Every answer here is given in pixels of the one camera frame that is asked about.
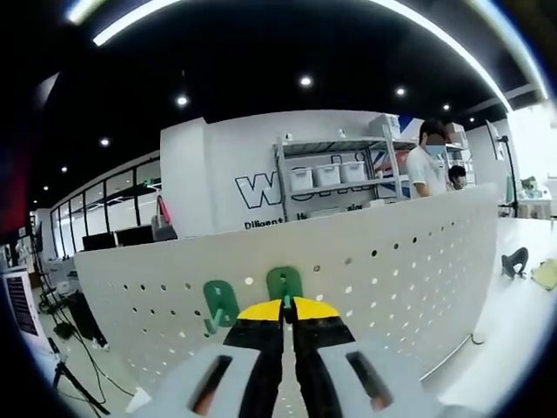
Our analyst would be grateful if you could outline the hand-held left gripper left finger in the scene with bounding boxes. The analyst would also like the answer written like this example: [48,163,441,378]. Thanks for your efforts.
[145,298,285,418]

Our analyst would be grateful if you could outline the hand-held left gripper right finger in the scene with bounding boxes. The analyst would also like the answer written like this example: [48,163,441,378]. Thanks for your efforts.
[292,296,440,418]

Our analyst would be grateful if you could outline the green hook assembly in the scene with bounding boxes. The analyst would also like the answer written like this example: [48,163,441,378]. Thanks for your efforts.
[202,280,241,337]
[265,266,305,313]

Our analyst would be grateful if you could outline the white perforated mounting plate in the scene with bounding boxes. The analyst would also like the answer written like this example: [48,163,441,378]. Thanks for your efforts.
[73,182,500,418]

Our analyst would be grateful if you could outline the grey pink hanging bag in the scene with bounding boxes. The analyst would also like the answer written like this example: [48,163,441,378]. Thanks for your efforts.
[151,195,178,241]

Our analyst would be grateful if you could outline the black computer monitor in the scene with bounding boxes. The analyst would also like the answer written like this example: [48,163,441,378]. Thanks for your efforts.
[82,233,117,253]
[116,226,153,249]

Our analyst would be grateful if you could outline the white storage bin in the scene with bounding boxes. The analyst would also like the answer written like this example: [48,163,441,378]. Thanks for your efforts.
[289,166,315,192]
[315,164,341,188]
[340,161,366,184]

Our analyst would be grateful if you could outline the black computer tower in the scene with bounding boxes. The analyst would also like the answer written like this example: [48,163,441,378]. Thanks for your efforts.
[69,291,108,347]

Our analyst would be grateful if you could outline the grey metal shelf rack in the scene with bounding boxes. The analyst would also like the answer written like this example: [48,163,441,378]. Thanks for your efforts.
[272,133,421,215]

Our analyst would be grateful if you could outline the black laptop tripod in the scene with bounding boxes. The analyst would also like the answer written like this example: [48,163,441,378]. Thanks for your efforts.
[46,337,111,415]

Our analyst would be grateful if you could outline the black curved object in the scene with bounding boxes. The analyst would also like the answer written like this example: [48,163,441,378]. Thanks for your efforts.
[500,246,530,280]

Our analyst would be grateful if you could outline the large white storage box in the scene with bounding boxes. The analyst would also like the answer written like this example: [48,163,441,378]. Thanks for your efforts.
[369,113,401,139]

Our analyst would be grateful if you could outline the yellow green cloth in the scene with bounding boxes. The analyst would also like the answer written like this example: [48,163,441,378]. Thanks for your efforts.
[530,260,557,292]

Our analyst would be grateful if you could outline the open white laptop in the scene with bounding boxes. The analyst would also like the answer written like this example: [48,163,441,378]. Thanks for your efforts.
[1,267,45,339]

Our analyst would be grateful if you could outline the black pole stand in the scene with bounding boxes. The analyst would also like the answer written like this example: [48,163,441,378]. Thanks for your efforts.
[486,119,522,218]

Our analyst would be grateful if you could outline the round ceiling spotlights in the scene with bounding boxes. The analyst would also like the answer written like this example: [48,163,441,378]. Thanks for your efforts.
[41,74,478,193]

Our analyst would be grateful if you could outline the long ceiling light strip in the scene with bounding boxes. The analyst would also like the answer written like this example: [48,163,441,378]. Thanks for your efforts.
[92,0,179,48]

